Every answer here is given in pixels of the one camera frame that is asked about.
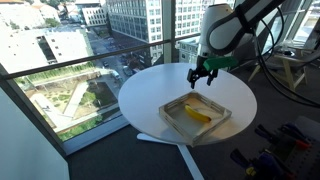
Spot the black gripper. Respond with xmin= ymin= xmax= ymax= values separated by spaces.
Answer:
xmin=186 ymin=54 xmax=220 ymax=90

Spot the dark window handrail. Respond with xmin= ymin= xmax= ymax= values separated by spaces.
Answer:
xmin=0 ymin=32 xmax=203 ymax=81

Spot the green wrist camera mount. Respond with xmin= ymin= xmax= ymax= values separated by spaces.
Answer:
xmin=203 ymin=55 xmax=240 ymax=72

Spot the black clamp with red tip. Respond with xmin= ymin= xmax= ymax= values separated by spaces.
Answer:
xmin=254 ymin=123 xmax=313 ymax=151

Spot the blue clamp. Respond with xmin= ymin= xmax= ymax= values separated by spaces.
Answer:
xmin=258 ymin=151 xmax=297 ymax=180

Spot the light wooden slotted tray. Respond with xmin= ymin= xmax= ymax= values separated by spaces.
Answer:
xmin=158 ymin=89 xmax=233 ymax=148

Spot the black perforated mounting board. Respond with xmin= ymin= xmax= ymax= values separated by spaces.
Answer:
xmin=283 ymin=115 xmax=320 ymax=180

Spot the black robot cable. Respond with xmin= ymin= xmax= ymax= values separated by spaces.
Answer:
xmin=206 ymin=0 xmax=320 ymax=109

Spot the yellow banana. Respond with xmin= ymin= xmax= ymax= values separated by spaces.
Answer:
xmin=183 ymin=103 xmax=213 ymax=124

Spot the slim window mullion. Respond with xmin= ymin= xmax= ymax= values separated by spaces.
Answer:
xmin=161 ymin=0 xmax=177 ymax=65

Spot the dark slanted window frame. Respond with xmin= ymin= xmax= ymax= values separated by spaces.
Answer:
xmin=0 ymin=62 xmax=68 ymax=158

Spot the black clamp with yellow part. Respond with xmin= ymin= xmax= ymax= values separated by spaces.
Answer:
xmin=229 ymin=148 xmax=258 ymax=178

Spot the grey window bottom frame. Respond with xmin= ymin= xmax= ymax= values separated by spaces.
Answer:
xmin=62 ymin=114 xmax=130 ymax=157

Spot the white table base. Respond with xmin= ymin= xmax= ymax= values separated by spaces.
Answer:
xmin=136 ymin=132 xmax=205 ymax=180

